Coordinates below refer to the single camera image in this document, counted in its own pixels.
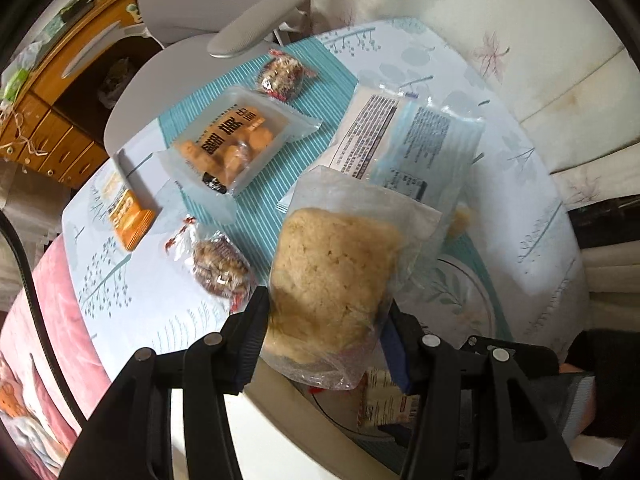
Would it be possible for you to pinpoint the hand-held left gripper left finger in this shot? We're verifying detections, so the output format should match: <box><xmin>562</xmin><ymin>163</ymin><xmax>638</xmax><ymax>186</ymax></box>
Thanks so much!
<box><xmin>60</xmin><ymin>286</ymin><xmax>271</xmax><ymax>480</ymax></box>

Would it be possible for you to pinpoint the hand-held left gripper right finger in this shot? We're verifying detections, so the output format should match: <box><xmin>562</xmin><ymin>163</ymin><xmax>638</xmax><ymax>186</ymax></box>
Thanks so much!
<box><xmin>377</xmin><ymin>305</ymin><xmax>581</xmax><ymax>480</ymax></box>

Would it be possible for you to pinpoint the white plastic bin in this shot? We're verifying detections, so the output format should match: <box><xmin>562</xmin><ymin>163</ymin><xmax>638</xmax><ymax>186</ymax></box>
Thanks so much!
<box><xmin>167</xmin><ymin>360</ymin><xmax>426</xmax><ymax>480</ymax></box>

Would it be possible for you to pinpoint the clear bag of crumbly pastry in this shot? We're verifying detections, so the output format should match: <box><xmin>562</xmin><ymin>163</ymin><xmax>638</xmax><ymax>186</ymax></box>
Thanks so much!
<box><xmin>260</xmin><ymin>165</ymin><xmax>443</xmax><ymax>391</ymax></box>

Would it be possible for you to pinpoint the blue striped clear packet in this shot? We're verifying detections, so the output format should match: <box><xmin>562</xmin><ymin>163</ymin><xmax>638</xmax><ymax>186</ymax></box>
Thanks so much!
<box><xmin>370</xmin><ymin>100</ymin><xmax>488</xmax><ymax>241</ymax></box>

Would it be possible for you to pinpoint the white packet with text label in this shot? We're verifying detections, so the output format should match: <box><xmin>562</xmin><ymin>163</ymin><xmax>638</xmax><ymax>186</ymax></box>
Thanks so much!
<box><xmin>317</xmin><ymin>87</ymin><xmax>406</xmax><ymax>181</ymax></box>

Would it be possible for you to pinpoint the red label snack packet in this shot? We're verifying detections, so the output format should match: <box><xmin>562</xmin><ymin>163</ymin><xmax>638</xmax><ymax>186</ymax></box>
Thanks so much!
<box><xmin>357</xmin><ymin>367</ymin><xmax>421</xmax><ymax>431</ymax></box>

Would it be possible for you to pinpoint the clear nut candy packet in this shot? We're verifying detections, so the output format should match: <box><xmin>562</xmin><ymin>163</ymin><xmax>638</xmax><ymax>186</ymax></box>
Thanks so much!
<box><xmin>160</xmin><ymin>215</ymin><xmax>253</xmax><ymax>311</ymax></box>
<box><xmin>255</xmin><ymin>49</ymin><xmax>318</xmax><ymax>103</ymax></box>

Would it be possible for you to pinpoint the orange snack bar packet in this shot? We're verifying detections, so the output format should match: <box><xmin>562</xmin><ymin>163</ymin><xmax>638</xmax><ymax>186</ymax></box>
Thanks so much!
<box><xmin>102</xmin><ymin>172</ymin><xmax>156</xmax><ymax>252</ymax></box>

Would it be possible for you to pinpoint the pink blanket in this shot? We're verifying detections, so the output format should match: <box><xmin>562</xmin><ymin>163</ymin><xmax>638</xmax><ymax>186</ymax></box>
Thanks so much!
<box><xmin>0</xmin><ymin>235</ymin><xmax>116</xmax><ymax>461</ymax></box>

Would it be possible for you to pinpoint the orange cracker tray packet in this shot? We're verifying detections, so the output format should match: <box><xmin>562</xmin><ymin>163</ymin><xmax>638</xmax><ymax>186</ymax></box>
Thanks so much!
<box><xmin>157</xmin><ymin>85</ymin><xmax>323</xmax><ymax>208</ymax></box>

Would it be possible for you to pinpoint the tree print tablecloth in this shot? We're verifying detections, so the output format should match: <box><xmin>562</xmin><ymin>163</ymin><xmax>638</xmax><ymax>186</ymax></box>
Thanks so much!
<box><xmin>60</xmin><ymin>17</ymin><xmax>591</xmax><ymax>401</ymax></box>

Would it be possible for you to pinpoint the orange plush toy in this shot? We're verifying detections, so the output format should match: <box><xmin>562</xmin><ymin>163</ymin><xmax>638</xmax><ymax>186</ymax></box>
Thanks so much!
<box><xmin>0</xmin><ymin>380</ymin><xmax>31</xmax><ymax>421</ymax></box>

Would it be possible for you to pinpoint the teal striped table mat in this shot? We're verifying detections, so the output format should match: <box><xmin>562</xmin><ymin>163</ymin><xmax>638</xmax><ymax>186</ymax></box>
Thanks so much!
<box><xmin>160</xmin><ymin>35</ymin><xmax>516</xmax><ymax>341</ymax></box>

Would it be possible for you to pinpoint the wooden desk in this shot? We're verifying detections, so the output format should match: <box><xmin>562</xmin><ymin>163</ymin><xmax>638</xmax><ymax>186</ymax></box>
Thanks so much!
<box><xmin>0</xmin><ymin>0</ymin><xmax>166</xmax><ymax>181</ymax></box>

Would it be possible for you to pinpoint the grey office chair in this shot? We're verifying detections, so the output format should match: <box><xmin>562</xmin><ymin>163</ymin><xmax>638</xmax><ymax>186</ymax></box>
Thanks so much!
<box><xmin>102</xmin><ymin>0</ymin><xmax>313</xmax><ymax>156</ymax></box>

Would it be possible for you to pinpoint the black cable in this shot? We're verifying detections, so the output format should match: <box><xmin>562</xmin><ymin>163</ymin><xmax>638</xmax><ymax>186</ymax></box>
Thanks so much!
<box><xmin>0</xmin><ymin>210</ymin><xmax>91</xmax><ymax>421</ymax></box>

